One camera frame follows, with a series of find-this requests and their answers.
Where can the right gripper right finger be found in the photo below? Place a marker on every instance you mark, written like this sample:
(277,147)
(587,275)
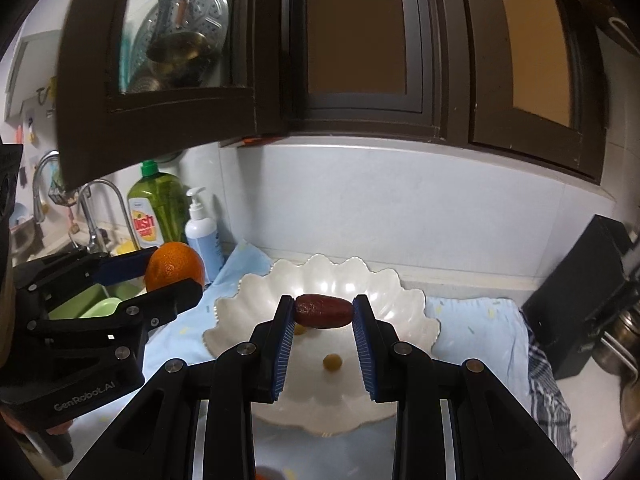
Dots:
(394,371)

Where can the large orange mandarin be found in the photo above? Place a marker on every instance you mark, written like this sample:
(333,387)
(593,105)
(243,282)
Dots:
(172,263)

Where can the chrome main sink tap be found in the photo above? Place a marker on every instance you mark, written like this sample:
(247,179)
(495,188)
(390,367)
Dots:
(37,185)

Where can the dark brown wall cabinet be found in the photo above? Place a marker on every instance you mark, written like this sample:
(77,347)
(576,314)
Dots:
(139,79)

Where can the green plastic basin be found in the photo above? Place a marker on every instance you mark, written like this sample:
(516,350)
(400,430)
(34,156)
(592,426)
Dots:
(96,301)

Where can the oblong red-brown date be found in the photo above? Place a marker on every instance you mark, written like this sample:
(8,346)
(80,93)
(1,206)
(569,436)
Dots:
(324,312)

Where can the yellow sponge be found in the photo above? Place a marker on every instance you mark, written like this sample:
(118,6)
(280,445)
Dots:
(125,248)

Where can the light blue cloth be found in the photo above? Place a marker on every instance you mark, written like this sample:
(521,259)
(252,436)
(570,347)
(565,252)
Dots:
(486,329)

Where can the chrome gooseneck faucet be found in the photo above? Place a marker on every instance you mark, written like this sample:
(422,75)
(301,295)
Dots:
(105,211)

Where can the white scalloped ceramic bowl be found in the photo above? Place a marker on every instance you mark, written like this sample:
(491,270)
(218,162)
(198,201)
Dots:
(313,399)

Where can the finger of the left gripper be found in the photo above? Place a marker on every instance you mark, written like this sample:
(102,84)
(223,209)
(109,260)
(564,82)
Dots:
(106,269)
(140,315)

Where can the black knife block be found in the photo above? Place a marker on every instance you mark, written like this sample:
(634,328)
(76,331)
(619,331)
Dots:
(581,296)

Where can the checkered kitchen towel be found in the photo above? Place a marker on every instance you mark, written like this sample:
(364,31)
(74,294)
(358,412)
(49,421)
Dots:
(549,408)

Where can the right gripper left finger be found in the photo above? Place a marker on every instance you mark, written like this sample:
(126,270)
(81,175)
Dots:
(250,372)

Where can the stainless steel pot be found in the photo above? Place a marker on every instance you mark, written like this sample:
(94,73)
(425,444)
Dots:
(617,353)

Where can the green dish soap bottle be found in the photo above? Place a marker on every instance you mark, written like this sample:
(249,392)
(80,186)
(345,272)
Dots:
(158,208)

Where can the white blue pump bottle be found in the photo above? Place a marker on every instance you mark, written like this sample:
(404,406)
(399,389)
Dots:
(203,236)

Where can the person's right hand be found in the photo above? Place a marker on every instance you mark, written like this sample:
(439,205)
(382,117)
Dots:
(54,444)

